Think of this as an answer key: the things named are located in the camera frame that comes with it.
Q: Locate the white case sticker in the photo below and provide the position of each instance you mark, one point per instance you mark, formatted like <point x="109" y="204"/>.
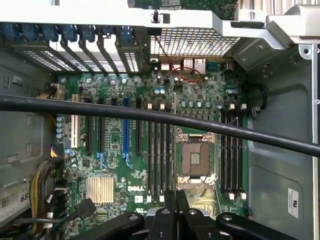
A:
<point x="293" y="203"/>

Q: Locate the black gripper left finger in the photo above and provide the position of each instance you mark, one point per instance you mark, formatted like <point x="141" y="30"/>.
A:
<point x="162" y="225"/>

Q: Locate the black thumb screw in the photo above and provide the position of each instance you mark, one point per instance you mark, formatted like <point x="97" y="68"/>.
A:
<point x="155" y="16"/>

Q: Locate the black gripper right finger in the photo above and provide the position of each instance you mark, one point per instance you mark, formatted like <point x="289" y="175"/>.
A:
<point x="197" y="225"/>

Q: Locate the thin metal locking lever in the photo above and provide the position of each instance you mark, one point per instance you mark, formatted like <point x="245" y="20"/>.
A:
<point x="233" y="121"/>

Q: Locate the grey PC case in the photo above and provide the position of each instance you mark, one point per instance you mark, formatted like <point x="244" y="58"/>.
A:
<point x="275" y="150"/>

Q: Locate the green motherboard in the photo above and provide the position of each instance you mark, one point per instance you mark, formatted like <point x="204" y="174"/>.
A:
<point x="117" y="165"/>

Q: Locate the perforated metal slot cover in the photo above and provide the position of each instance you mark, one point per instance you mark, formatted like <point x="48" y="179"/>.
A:
<point x="128" y="58"/>

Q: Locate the white expansion slot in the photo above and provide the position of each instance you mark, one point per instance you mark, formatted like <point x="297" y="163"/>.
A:
<point x="75" y="130"/>

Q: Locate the silver finned heat sink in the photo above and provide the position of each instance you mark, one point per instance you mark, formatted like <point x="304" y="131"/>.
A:
<point x="100" y="190"/>

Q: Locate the CPU socket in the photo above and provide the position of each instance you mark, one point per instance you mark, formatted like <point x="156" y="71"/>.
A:
<point x="196" y="157"/>

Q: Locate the blue expansion slot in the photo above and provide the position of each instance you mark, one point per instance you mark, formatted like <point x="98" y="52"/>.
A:
<point x="126" y="135"/>

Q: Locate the silver port block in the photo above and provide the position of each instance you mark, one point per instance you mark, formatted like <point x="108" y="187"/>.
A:
<point x="188" y="63"/>
<point x="200" y="65"/>
<point x="165" y="66"/>
<point x="178" y="65"/>

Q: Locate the long black expansion slot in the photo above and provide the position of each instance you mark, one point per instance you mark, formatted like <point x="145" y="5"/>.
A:
<point x="101" y="135"/>
<point x="88" y="135"/>
<point x="138" y="135"/>

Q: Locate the RAM slot with white clips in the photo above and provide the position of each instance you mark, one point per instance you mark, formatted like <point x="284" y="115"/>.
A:
<point x="162" y="155"/>
<point x="241" y="165"/>
<point x="149" y="155"/>
<point x="230" y="162"/>

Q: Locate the short black expansion slot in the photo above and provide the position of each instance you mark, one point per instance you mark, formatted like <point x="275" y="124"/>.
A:
<point x="114" y="101"/>

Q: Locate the black main power connector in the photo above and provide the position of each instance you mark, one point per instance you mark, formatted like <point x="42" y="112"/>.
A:
<point x="57" y="150"/>

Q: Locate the black RAM slot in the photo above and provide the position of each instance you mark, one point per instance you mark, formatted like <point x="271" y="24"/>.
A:
<point x="236" y="162"/>
<point x="156" y="155"/>
<point x="223" y="162"/>
<point x="169" y="155"/>

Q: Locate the silver labelled power supply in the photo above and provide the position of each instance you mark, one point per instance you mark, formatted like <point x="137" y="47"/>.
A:
<point x="15" y="200"/>

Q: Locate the teal serial port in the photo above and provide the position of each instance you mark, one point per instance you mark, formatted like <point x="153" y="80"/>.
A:
<point x="214" y="66"/>

